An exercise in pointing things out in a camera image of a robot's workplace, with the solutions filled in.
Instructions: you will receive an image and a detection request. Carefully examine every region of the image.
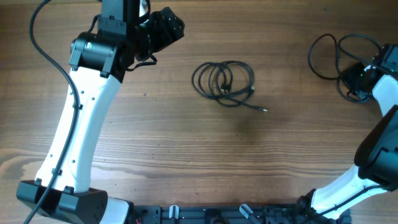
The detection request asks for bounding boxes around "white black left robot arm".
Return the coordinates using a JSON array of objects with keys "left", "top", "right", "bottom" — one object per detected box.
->
[{"left": 16, "top": 1, "right": 185, "bottom": 223}]

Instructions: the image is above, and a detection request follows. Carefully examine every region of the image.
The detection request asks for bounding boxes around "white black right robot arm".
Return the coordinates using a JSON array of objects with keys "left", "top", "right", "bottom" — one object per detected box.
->
[{"left": 297, "top": 44, "right": 397, "bottom": 223}]

